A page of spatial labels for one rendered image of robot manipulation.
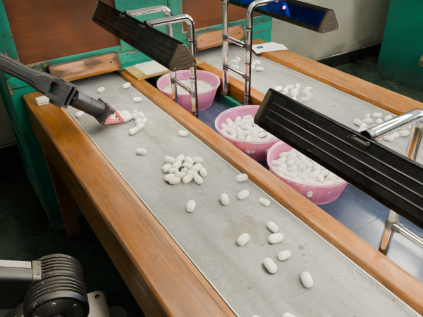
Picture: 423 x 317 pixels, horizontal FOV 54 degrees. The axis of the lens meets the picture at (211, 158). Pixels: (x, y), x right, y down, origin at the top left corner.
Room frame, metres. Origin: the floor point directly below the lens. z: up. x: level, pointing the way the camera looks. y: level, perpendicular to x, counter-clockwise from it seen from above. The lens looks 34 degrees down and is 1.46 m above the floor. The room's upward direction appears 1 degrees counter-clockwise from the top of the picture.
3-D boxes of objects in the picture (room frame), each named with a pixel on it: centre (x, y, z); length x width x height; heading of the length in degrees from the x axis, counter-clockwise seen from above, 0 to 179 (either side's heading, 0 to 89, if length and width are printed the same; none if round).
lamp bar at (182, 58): (1.34, 0.23, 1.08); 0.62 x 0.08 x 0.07; 33
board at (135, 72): (1.81, 0.21, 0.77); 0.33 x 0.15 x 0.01; 123
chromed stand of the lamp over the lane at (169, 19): (1.38, 0.16, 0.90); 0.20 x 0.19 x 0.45; 33
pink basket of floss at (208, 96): (1.63, 0.09, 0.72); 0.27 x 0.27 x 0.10
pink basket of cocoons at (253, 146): (1.26, -0.15, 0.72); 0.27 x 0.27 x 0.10
